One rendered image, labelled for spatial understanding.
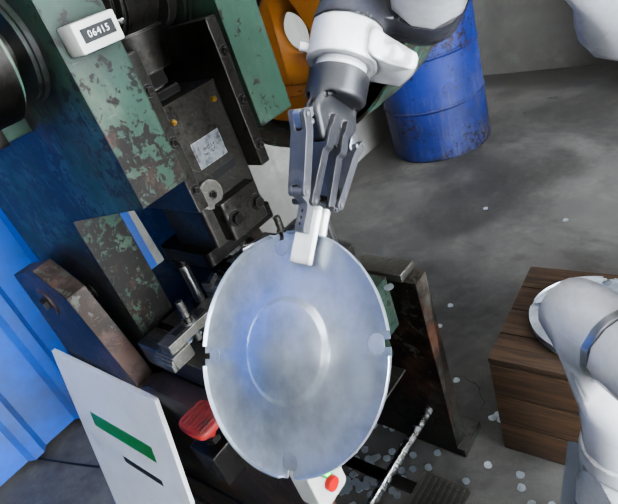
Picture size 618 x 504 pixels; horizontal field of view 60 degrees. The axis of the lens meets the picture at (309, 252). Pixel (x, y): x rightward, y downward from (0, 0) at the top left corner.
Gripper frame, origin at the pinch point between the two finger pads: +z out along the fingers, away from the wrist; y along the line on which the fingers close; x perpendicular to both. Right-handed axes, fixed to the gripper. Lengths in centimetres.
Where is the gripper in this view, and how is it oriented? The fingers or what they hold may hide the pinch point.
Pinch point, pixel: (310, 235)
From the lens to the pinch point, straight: 63.6
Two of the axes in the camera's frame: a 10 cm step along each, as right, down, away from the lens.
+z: -1.8, 9.8, -0.5
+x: 7.7, 1.0, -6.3
